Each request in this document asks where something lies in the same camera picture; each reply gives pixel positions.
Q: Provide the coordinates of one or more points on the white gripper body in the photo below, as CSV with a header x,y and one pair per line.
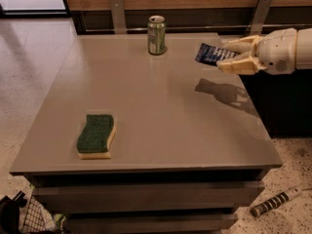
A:
x,y
278,51

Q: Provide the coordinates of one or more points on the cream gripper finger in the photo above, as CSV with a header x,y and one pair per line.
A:
x,y
242,45
244,64

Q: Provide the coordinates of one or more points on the blue rxbar blueberry wrapper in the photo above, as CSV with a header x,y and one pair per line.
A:
x,y
210,55

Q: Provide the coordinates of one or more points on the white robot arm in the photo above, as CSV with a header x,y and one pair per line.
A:
x,y
303,50

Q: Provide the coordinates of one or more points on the green and yellow sponge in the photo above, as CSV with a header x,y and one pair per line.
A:
x,y
96,137

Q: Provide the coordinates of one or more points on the green soda can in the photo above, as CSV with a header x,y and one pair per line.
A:
x,y
156,31

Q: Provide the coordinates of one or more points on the upper grey drawer front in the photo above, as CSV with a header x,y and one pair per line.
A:
x,y
132,197

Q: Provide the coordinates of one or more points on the grey drawer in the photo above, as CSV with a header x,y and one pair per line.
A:
x,y
132,197
152,224

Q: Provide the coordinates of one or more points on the grey drawer cabinet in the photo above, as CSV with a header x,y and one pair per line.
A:
x,y
177,121

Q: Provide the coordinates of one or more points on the lower grey drawer front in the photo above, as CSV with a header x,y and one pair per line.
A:
x,y
152,224

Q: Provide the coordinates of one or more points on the black object at corner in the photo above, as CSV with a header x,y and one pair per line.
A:
x,y
10,213

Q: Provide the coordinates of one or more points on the horizontal metal rail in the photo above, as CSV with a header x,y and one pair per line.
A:
x,y
223,30

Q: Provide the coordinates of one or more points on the right metal bracket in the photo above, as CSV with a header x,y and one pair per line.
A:
x,y
259,16

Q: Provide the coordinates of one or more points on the metal bracket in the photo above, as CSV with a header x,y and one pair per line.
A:
x,y
118,16
259,16

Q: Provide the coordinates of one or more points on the striped black white handle tool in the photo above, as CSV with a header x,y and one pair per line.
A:
x,y
275,202

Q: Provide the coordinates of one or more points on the left metal bracket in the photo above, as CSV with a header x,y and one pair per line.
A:
x,y
118,16

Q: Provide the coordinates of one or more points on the wire mesh basket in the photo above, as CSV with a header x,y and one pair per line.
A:
x,y
31,218

